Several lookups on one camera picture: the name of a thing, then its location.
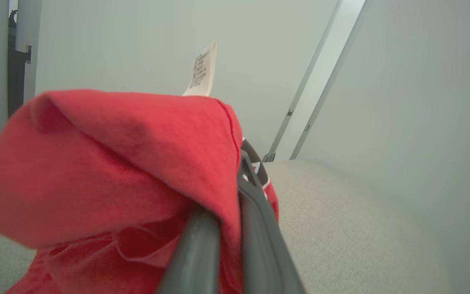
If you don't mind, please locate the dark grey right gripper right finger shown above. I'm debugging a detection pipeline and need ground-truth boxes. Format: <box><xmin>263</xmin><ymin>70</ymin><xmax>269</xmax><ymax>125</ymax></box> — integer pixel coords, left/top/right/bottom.
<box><xmin>237</xmin><ymin>151</ymin><xmax>306</xmax><ymax>294</ymax></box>

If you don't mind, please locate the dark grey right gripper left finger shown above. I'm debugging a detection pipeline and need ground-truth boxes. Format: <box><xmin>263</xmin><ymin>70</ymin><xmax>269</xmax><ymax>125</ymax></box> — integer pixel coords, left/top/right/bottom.
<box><xmin>156</xmin><ymin>209</ymin><xmax>221</xmax><ymax>294</ymax></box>

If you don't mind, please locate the red printed t-shirt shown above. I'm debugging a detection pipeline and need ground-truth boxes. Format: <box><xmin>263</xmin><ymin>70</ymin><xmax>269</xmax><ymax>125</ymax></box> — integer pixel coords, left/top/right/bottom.
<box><xmin>0</xmin><ymin>41</ymin><xmax>280</xmax><ymax>294</ymax></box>

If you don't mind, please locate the grey metal partition rail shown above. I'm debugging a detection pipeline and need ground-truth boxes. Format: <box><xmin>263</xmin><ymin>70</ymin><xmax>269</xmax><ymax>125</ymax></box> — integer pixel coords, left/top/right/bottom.
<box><xmin>262</xmin><ymin>0</ymin><xmax>344</xmax><ymax>163</ymax></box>
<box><xmin>289</xmin><ymin>0</ymin><xmax>367</xmax><ymax>160</ymax></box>

